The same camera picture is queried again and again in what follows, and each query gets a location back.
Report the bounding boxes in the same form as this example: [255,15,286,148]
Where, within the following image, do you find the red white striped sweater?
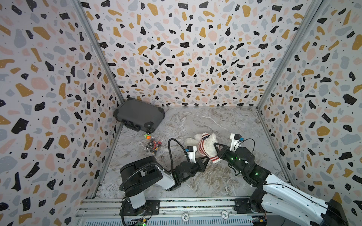
[198,133,221,163]

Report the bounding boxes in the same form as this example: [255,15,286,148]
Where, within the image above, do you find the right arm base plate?
[234,188,275,214]

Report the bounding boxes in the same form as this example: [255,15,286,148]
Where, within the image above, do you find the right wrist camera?
[230,133,244,152]

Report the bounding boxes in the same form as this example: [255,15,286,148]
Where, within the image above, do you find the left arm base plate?
[119,200,160,216]

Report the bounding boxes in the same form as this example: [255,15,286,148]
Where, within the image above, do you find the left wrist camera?
[185,146,197,163]

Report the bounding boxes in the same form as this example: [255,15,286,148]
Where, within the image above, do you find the white teddy bear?
[185,132,221,163]

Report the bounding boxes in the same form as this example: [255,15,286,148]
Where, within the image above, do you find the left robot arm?
[119,156,209,211]

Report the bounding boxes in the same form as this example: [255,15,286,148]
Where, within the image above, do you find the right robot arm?
[214,143,348,226]

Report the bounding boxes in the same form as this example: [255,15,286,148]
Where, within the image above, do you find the clear bag of small toys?
[144,133,162,156]

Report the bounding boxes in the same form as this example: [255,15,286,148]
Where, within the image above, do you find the dark grey hard case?
[113,98,166,134]

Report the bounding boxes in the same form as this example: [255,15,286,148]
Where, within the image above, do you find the black corrugated cable hose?
[118,138,191,193]

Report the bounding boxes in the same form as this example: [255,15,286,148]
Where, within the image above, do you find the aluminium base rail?
[73,197,288,226]

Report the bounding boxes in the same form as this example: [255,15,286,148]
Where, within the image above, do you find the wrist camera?
[185,146,197,163]
[230,133,244,152]

